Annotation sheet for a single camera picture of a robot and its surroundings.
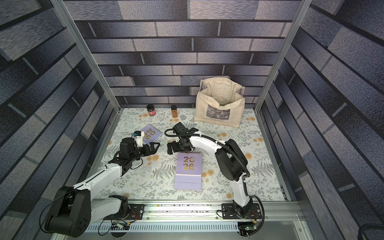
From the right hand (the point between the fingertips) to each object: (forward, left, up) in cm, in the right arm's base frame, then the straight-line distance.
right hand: (173, 150), depth 90 cm
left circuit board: (-38, +23, -6) cm, 45 cm away
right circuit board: (-38, -39, -7) cm, 54 cm away
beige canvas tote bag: (+42, -32, +3) cm, 53 cm away
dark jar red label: (+34, +21, +2) cm, 40 cm away
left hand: (+1, +11, +6) cm, 12 cm away
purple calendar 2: (+15, +18, -4) cm, 24 cm away
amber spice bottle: (+33, +3, +1) cm, 33 cm away
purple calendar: (-12, -10, -2) cm, 16 cm away
